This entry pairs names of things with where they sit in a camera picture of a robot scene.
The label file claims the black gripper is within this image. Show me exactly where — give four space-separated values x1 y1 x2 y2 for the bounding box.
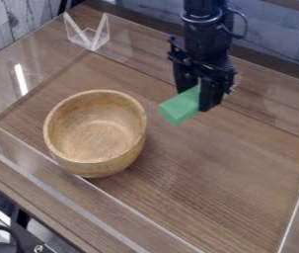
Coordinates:
166 19 236 112

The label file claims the green rectangular block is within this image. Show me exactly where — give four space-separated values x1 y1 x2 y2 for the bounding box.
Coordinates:
158 85 202 127

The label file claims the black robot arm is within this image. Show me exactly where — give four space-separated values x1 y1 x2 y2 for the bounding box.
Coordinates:
166 0 236 112

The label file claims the wooden bowl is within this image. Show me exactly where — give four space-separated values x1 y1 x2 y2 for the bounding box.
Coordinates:
42 89 148 178

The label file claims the clear acrylic corner bracket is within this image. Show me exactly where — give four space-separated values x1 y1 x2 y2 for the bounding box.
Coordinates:
62 12 109 51

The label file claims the clear acrylic tray wall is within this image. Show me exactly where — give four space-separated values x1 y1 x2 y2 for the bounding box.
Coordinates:
0 127 204 253

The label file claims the black table leg bracket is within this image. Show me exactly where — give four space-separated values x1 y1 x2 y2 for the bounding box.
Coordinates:
10 208 68 253

